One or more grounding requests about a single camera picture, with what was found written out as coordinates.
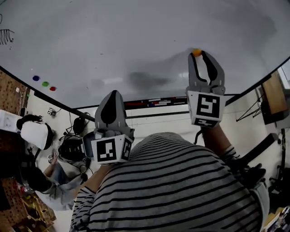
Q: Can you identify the white box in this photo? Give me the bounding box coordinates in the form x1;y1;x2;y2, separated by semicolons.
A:
0;109;19;131

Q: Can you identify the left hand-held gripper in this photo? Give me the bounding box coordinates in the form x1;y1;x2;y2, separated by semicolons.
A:
90;90;135;165

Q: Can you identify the wooden board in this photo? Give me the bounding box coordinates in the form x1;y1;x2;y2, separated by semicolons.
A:
260;71;290;125

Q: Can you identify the striped shirt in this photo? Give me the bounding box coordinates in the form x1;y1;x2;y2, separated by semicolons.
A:
69;132;271;232

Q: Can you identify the white whiteboard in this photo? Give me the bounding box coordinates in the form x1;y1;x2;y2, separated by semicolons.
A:
0;0;290;110

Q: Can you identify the thin black tripod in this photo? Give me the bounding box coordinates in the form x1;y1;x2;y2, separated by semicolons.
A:
235;94;265;123

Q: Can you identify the person's left forearm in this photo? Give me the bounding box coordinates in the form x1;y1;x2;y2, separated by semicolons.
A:
86;163;114;193

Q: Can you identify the black whiteboard stand bar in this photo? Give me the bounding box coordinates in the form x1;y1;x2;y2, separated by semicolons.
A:
126;112;189;119

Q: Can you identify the black equipment with cables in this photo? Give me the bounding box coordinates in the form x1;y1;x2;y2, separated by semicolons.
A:
58;132;94;179

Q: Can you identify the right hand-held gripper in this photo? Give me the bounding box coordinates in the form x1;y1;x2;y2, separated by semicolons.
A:
185;50;226;129

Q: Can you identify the person's right forearm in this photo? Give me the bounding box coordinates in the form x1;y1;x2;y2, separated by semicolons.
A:
201;123;230;157

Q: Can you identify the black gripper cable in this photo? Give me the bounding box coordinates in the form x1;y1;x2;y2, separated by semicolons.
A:
193;129;203;145

